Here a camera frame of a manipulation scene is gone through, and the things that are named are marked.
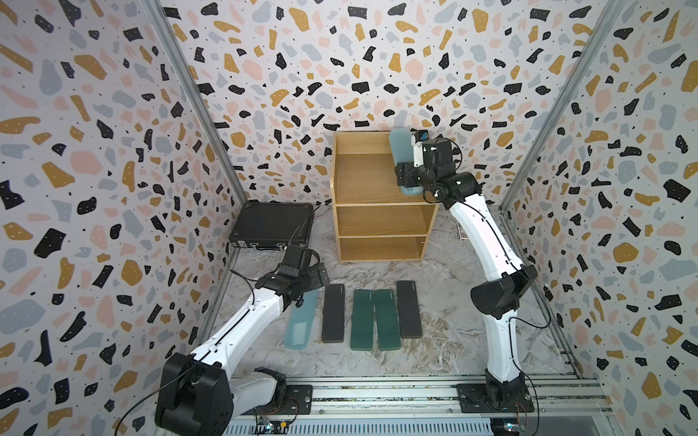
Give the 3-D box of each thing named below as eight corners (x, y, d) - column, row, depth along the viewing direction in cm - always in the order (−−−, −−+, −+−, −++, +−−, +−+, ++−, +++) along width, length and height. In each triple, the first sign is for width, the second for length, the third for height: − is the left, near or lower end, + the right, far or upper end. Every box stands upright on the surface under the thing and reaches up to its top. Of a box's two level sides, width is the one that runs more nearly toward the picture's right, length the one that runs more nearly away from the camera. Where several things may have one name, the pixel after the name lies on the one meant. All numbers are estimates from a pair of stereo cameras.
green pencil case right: (377, 351, 85) (377, 349, 83) (372, 293, 97) (372, 290, 96) (401, 350, 85) (402, 347, 83) (393, 291, 98) (393, 288, 96)
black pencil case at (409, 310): (400, 338, 87) (401, 336, 86) (396, 283, 100) (397, 281, 98) (422, 338, 87) (423, 336, 86) (415, 284, 100) (416, 281, 98)
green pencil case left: (350, 351, 84) (350, 348, 83) (352, 292, 97) (352, 289, 96) (373, 351, 85) (373, 348, 83) (372, 292, 98) (373, 289, 96)
